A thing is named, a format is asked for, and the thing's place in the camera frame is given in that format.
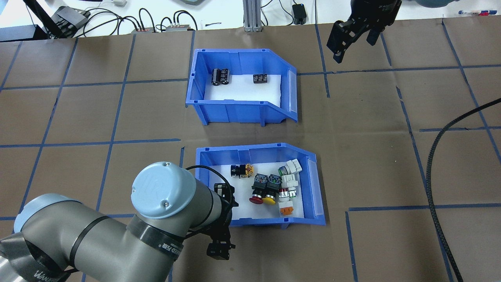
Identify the black and yellow selector switch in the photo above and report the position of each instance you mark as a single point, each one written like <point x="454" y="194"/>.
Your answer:
<point x="240" y="171"/>

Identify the aluminium profile post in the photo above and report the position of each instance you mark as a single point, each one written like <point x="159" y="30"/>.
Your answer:
<point x="254" y="15"/>

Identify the red marker pen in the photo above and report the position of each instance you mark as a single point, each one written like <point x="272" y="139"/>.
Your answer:
<point x="488" y="13"/>

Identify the black and grey device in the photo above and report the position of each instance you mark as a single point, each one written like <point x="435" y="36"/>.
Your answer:
<point x="70" y="21"/>

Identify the small white object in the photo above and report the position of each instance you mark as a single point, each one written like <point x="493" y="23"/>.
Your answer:
<point x="120" y="2"/>

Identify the orange and white switch block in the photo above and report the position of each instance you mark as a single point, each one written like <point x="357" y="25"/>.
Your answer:
<point x="286" y="208"/>

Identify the white green-lens push button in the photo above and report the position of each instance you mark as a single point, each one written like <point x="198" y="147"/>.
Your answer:
<point x="290" y="167"/>

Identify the grey connector box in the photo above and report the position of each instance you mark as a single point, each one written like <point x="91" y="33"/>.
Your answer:
<point x="178" y="28"/>

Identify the grey round object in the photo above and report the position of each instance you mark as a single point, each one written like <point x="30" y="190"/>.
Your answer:
<point x="191" y="2"/>

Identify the red mushroom push button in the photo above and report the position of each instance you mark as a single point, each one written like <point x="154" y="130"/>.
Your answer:
<point x="257" y="192"/>

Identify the yellow push button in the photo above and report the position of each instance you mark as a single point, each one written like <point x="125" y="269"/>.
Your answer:
<point x="271" y="192"/>

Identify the blue plastic bin with capacitors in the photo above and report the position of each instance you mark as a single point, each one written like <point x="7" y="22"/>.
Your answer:
<point x="235" y="111"/>

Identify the black power adapter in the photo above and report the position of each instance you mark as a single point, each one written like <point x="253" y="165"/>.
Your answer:
<point x="300" y="13"/>

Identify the blue plastic bin with buttons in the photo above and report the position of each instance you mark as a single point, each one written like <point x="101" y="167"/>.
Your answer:
<point x="258" y="150"/>

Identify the black stand bar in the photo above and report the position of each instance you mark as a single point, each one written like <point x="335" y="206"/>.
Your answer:
<point x="39" y="15"/>

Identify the black flat plate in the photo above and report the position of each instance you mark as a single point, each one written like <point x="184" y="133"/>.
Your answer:
<point x="19" y="34"/>

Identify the blue marker pen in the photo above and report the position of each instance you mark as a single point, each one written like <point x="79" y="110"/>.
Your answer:
<point x="469" y="12"/>

